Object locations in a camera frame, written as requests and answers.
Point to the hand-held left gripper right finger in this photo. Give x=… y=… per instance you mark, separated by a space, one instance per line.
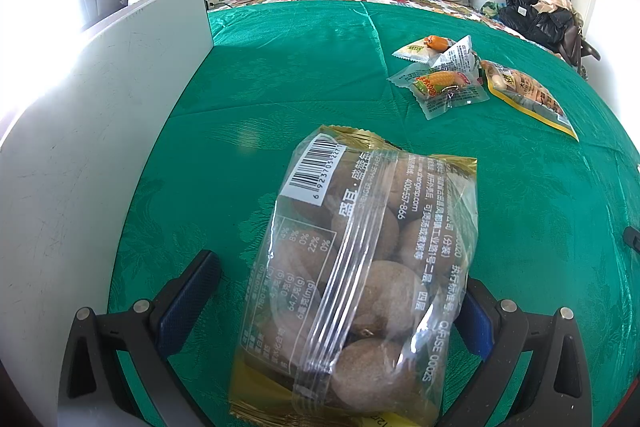
x=477 y=327

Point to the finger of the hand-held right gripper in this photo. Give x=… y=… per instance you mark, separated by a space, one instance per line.
x=634 y=238

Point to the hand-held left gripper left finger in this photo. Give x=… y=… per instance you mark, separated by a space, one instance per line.
x=187 y=302

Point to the gold bag of brown balls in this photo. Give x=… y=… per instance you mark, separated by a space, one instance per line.
x=350 y=282

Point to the white cardboard box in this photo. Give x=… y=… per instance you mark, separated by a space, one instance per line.
x=100 y=107

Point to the pale packet with green label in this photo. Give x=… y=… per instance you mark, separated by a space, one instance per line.
x=412 y=52

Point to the peanut snack packet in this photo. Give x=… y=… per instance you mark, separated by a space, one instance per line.
x=525 y=99

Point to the black jacket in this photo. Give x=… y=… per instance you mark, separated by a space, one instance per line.
x=535 y=22

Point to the clear corn packet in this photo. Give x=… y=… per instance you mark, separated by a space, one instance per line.
x=440 y=84

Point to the green satin cloth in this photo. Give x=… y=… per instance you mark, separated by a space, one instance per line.
x=300 y=82

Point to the silver triangular packet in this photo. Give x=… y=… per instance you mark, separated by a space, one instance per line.
x=462 y=52

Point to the small green cloth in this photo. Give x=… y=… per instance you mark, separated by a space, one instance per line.
x=491 y=9

